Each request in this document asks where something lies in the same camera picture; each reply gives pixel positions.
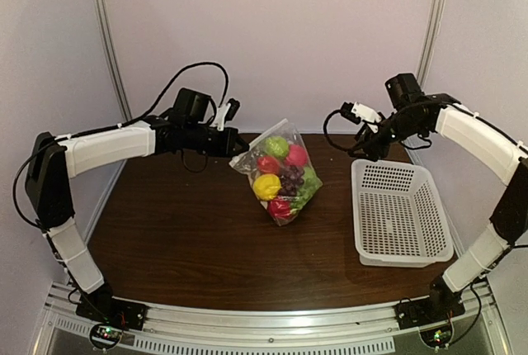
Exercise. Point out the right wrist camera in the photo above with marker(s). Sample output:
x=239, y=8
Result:
x=359, y=113

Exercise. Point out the aluminium frame post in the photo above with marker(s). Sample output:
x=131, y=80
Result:
x=432, y=31
x=111, y=58

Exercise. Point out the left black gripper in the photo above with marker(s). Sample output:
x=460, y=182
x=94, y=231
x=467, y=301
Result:
x=228, y=142

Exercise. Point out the purple fake grapes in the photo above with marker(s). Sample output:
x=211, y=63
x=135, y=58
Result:
x=292, y=179

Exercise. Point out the green fake apple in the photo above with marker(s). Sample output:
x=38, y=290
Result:
x=277, y=147

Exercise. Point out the yellow fake lemon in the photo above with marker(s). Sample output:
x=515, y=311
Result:
x=267, y=186

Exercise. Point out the right aluminium frame post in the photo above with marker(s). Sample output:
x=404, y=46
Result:
x=432, y=31

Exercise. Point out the pink fake peach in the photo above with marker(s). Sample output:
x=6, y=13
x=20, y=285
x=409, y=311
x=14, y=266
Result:
x=297, y=156

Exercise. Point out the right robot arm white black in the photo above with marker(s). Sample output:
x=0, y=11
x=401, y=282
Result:
x=420, y=114

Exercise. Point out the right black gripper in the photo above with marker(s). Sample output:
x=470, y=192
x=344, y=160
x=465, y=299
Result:
x=374, y=145

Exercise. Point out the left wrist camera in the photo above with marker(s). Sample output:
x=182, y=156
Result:
x=225, y=113

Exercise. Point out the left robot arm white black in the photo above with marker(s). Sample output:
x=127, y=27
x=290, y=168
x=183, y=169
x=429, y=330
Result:
x=193, y=123

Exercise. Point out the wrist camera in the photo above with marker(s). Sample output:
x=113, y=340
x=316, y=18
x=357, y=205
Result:
x=225, y=113
x=359, y=113

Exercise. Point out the left aluminium frame post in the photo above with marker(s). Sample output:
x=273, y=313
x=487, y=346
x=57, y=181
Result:
x=111, y=58

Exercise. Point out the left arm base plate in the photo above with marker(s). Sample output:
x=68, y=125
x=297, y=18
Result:
x=117, y=313

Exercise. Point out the aluminium front rail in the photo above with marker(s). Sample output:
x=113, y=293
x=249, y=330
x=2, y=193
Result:
x=370, y=329

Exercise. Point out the clear zip top bag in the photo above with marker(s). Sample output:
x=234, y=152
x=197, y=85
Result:
x=246, y=163

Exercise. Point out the white perforated plastic basket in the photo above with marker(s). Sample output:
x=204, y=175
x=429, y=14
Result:
x=398, y=216

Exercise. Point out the red fake apple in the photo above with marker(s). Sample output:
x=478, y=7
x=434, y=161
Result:
x=268, y=165

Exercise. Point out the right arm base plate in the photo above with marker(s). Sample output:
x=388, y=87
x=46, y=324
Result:
x=419, y=312

